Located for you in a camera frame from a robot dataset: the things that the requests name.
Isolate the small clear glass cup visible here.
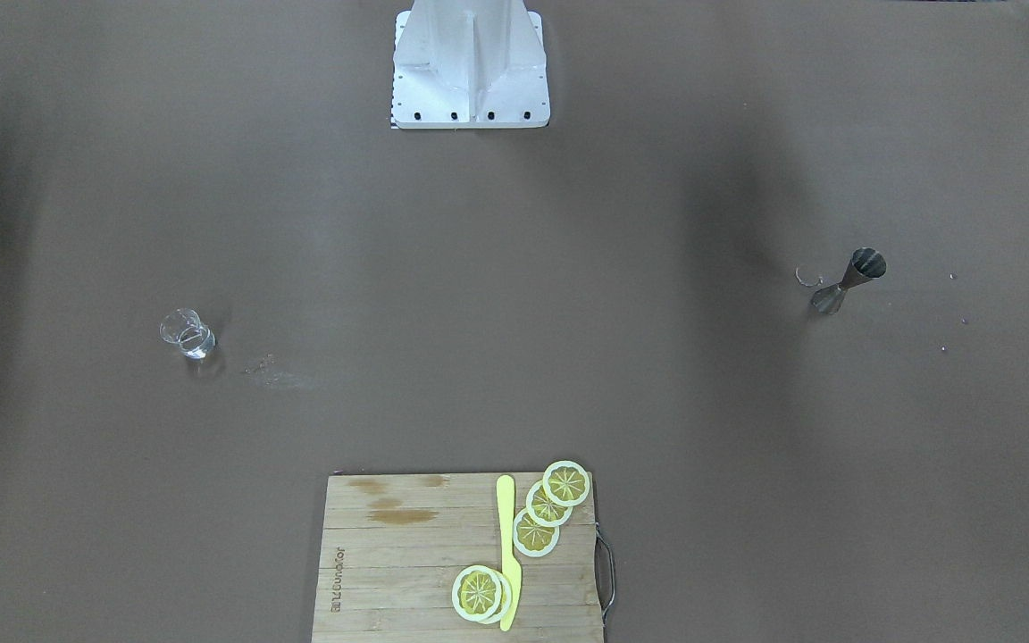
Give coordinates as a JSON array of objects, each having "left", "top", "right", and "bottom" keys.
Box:
[{"left": 159, "top": 308, "right": 216, "bottom": 361}]

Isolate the steel double jigger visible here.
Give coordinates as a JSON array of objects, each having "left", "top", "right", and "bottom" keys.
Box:
[{"left": 809, "top": 247, "right": 887, "bottom": 316}]

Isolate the yellow plastic knife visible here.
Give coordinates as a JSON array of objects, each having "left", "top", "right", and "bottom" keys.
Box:
[{"left": 497, "top": 473, "right": 523, "bottom": 632}]

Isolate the lemon slice upper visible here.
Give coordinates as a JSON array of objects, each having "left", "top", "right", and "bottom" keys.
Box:
[{"left": 540, "top": 460, "right": 592, "bottom": 507}]

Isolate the lemon slice middle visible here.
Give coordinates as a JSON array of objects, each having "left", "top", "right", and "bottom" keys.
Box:
[{"left": 525, "top": 480, "right": 573, "bottom": 528}]

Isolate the wooden cutting board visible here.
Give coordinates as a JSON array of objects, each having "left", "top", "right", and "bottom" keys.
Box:
[{"left": 311, "top": 472, "right": 615, "bottom": 642}]

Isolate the lemon slice on knife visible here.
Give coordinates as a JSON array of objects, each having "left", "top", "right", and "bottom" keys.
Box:
[{"left": 450, "top": 564, "right": 515, "bottom": 626}]

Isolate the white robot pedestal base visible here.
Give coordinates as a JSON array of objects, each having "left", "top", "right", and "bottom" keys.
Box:
[{"left": 389, "top": 1, "right": 551, "bottom": 129}]

